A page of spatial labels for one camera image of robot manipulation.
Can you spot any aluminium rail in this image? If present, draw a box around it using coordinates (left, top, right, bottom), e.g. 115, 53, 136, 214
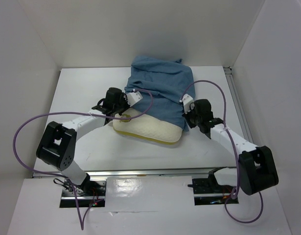
222, 67, 254, 143
32, 166, 263, 178

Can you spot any cream quilted pillow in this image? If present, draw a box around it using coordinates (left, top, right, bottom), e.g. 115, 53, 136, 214
113, 108, 183, 145

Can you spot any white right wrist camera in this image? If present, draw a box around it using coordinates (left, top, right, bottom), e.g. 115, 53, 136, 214
179, 94, 195, 114

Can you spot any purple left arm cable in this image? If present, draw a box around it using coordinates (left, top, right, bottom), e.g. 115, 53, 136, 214
13, 89, 154, 231

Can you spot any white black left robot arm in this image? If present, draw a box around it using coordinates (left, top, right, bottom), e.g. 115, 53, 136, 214
36, 88, 130, 195

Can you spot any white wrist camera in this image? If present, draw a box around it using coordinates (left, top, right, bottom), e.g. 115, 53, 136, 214
179, 94, 195, 114
126, 90, 143, 107

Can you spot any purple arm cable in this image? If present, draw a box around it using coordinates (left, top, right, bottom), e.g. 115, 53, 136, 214
180, 79, 264, 223
13, 89, 154, 231

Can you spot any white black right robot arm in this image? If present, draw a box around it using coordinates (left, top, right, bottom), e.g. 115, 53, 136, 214
180, 94, 279, 195

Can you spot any blue pillowcase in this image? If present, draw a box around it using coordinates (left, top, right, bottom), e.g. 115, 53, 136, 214
124, 56, 196, 132

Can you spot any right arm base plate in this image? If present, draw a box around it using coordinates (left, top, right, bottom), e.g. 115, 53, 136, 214
187, 175, 233, 206

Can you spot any aluminium right side rail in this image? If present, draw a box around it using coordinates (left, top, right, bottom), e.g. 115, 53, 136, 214
222, 67, 254, 143

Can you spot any aluminium front rail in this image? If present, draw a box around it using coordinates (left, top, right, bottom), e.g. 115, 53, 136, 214
32, 166, 263, 178

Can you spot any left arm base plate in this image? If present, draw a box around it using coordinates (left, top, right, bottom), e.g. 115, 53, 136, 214
53, 178, 106, 208

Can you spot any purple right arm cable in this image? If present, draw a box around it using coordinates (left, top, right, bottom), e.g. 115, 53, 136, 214
180, 79, 264, 223

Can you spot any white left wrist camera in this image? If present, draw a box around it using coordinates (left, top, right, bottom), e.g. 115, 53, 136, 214
126, 90, 143, 107

